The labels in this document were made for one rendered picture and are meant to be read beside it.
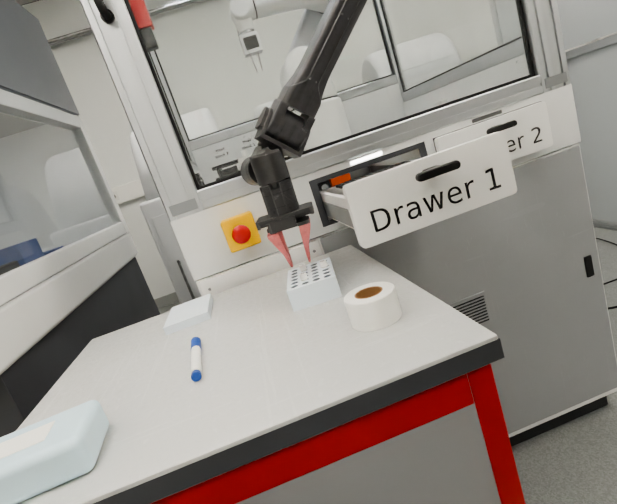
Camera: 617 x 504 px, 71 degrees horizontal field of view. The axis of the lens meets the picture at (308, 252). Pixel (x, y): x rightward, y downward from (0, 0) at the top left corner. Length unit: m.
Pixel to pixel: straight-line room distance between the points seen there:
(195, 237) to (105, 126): 3.40
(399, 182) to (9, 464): 0.62
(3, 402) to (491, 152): 0.97
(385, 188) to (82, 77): 3.91
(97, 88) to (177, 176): 3.44
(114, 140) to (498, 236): 3.65
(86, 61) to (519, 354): 4.01
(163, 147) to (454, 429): 0.77
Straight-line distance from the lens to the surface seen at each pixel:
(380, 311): 0.56
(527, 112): 1.21
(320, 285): 0.70
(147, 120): 1.01
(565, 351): 1.42
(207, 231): 1.00
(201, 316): 0.85
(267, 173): 0.73
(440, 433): 0.54
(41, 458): 0.55
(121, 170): 4.31
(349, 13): 0.78
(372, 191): 0.71
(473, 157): 0.78
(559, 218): 1.30
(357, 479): 0.53
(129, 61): 1.03
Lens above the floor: 1.01
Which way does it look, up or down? 13 degrees down
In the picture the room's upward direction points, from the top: 19 degrees counter-clockwise
